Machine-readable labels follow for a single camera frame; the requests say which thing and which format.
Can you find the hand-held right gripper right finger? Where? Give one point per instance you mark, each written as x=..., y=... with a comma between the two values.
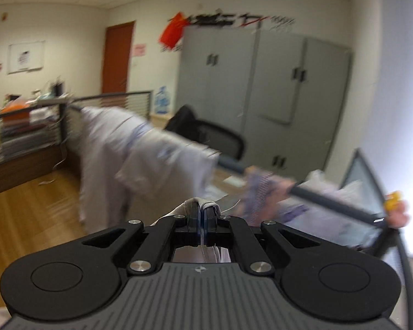
x=210, y=227

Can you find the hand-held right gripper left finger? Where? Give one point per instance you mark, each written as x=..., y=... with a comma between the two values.
x=194, y=227

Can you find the cream shirt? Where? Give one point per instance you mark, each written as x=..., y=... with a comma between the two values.
x=198, y=202

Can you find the pink patterned scarf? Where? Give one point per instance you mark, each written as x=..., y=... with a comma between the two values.
x=258, y=192

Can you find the pale shirt with grey placket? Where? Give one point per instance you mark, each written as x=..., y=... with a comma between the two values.
x=179, y=168

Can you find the black office chair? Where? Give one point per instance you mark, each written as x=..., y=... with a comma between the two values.
x=223, y=141

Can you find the clear plastic bag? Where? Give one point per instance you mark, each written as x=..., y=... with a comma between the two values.
x=316, y=220

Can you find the white shirt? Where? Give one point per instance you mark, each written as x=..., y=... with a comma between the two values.
x=99, y=151

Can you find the water jug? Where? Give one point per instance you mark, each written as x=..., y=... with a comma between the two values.
x=162, y=101

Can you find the pink paper notice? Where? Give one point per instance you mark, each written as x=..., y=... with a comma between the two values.
x=140, y=50

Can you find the orange door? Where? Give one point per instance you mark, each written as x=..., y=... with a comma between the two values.
x=117, y=58

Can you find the yellow duck toy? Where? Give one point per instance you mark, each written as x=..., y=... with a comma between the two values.
x=394, y=201

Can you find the pink duck toy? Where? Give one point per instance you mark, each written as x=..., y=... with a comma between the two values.
x=399, y=218

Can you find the red flag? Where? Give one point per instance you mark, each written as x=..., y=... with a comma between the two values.
x=172, y=32

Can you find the orange object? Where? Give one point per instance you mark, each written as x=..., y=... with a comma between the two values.
x=15, y=108

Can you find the whiteboard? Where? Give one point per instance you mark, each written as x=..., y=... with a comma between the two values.
x=25, y=56

